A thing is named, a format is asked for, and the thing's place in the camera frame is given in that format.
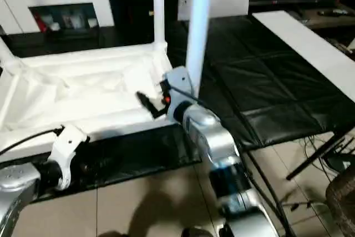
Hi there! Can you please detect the white plastic table top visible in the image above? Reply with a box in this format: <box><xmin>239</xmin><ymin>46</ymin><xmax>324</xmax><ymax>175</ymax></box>
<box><xmin>0</xmin><ymin>41</ymin><xmax>184</xmax><ymax>163</ymax></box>

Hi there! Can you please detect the white table leg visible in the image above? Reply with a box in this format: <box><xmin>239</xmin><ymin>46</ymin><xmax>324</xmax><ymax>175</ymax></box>
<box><xmin>152</xmin><ymin>0</ymin><xmax>169</xmax><ymax>52</ymax></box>
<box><xmin>185</xmin><ymin>0</ymin><xmax>216</xmax><ymax>99</ymax></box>
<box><xmin>0</xmin><ymin>38</ymin><xmax>23</xmax><ymax>74</ymax></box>

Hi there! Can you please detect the dark robot left foot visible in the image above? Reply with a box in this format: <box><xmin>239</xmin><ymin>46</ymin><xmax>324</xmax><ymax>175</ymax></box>
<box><xmin>98</xmin><ymin>230</ymin><xmax>128</xmax><ymax>237</ymax></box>

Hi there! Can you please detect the dark robot foot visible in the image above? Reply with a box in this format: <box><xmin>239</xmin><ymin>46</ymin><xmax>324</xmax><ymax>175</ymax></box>
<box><xmin>98</xmin><ymin>230</ymin><xmax>128</xmax><ymax>237</ymax></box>
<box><xmin>181</xmin><ymin>227</ymin><xmax>214</xmax><ymax>237</ymax></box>

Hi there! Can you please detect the black cabinet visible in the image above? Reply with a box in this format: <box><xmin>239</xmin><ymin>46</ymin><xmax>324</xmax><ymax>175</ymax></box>
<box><xmin>104</xmin><ymin>0</ymin><xmax>195</xmax><ymax>46</ymax></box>

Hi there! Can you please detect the dark robot right foot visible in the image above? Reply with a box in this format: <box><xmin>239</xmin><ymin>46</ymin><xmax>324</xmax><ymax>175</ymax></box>
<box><xmin>181</xmin><ymin>227</ymin><xmax>214</xmax><ymax>237</ymax></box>

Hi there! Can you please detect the red packet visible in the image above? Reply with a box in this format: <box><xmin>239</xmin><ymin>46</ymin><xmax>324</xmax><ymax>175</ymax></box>
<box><xmin>37</xmin><ymin>14</ymin><xmax>47</xmax><ymax>33</ymax></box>

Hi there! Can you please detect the black tripod leg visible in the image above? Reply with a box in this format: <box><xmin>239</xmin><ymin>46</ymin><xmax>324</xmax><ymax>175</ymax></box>
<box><xmin>287</xmin><ymin>134</ymin><xmax>350</xmax><ymax>181</ymax></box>

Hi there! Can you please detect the dark grey floor device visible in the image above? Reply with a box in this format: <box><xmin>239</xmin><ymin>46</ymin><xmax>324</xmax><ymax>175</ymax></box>
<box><xmin>327</xmin><ymin>153</ymin><xmax>353</xmax><ymax>171</ymax></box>

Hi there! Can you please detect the black remote control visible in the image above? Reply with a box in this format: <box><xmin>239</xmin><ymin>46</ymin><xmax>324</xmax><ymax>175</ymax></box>
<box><xmin>318</xmin><ymin>9</ymin><xmax>350</xmax><ymax>16</ymax></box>

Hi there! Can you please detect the brown woven basket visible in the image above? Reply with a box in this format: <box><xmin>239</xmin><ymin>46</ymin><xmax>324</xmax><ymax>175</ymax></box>
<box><xmin>326</xmin><ymin>170</ymin><xmax>355</xmax><ymax>237</ymax></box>

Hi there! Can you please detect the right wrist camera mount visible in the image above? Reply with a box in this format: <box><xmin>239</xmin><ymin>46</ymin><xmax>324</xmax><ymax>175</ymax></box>
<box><xmin>162</xmin><ymin>66</ymin><xmax>200</xmax><ymax>124</ymax></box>

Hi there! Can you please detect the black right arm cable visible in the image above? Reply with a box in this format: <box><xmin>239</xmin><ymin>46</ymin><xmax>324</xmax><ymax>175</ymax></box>
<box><xmin>171</xmin><ymin>87</ymin><xmax>295</xmax><ymax>237</ymax></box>

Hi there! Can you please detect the grey metal floor bracket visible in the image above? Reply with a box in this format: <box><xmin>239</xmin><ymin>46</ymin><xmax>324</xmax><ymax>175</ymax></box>
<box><xmin>282</xmin><ymin>199</ymin><xmax>325</xmax><ymax>209</ymax></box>

